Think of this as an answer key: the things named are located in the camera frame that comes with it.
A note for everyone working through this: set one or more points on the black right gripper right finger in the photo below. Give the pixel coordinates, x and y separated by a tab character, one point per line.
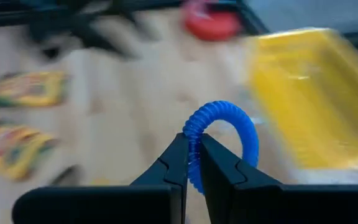
275	205

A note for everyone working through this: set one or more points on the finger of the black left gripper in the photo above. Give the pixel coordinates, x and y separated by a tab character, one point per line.
120	29
104	40

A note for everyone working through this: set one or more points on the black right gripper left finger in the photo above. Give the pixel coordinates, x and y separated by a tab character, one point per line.
120	205

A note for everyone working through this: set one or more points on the yellow green crayon box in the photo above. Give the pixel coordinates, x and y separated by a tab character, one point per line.
26	90
14	152

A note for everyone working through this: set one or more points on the yellow plastic basket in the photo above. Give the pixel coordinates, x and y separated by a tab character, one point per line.
306	93

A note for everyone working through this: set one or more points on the red desk lamp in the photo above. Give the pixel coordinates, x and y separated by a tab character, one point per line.
211	28

